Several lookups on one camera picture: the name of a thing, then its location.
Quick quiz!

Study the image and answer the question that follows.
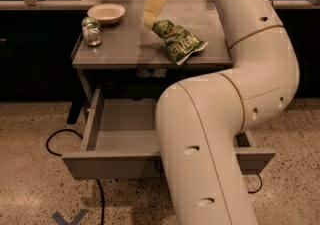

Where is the green jalapeno chip bag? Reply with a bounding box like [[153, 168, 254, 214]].
[[152, 20, 208, 66]]

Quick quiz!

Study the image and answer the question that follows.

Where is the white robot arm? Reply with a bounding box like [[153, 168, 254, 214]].
[[155, 0, 299, 225]]

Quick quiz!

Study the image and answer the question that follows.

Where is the grey open drawer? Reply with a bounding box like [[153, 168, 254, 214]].
[[62, 89, 275, 180]]

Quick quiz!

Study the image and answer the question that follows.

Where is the cream ceramic bowl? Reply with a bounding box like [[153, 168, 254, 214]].
[[87, 3, 125, 26]]

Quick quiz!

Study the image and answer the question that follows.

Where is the green soda can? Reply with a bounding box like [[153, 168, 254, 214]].
[[82, 17, 102, 47]]

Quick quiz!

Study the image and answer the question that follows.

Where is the black floor cable left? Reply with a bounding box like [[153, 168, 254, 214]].
[[45, 128, 106, 225]]

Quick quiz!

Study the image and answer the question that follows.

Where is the black floor cable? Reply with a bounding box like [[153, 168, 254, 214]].
[[247, 173, 264, 195], [45, 128, 106, 225]]

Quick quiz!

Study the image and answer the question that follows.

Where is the black floor cable right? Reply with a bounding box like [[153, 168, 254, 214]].
[[247, 173, 264, 195]]

